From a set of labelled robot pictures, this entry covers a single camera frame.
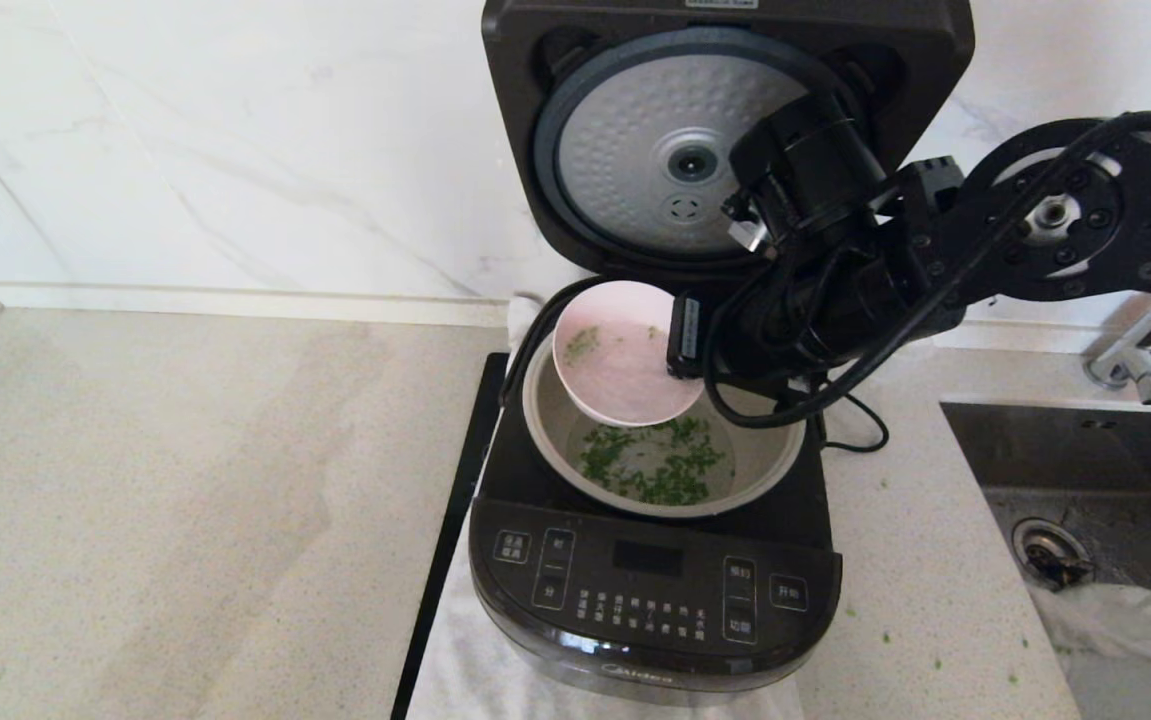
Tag black rice cooker lid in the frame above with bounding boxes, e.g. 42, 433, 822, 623
482, 0, 976, 291

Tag black flat strip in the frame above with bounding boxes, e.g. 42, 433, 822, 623
390, 352, 511, 720

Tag pink bowl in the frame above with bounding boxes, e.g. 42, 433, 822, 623
552, 280, 706, 429

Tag grey inner pot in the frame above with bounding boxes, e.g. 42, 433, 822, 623
522, 340, 806, 519

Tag chrome faucet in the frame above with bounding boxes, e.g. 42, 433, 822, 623
1085, 300, 1151, 406

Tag white rag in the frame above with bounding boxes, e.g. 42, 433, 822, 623
1030, 580, 1151, 720

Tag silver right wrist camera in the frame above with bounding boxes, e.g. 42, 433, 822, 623
730, 215, 773, 254

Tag stainless steel sink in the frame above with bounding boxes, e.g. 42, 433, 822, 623
938, 400, 1151, 720

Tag chopped green vegetables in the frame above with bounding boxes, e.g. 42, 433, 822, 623
575, 415, 726, 506

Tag black power cord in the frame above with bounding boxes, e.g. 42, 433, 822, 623
825, 395, 888, 453

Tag white cloth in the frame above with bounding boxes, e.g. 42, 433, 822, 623
405, 295, 806, 720

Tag metal sink drain strainer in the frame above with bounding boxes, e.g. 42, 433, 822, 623
1013, 517, 1098, 591

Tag black rice cooker base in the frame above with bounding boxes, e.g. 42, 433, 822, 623
467, 278, 844, 706

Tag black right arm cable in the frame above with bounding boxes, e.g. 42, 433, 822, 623
703, 110, 1151, 431

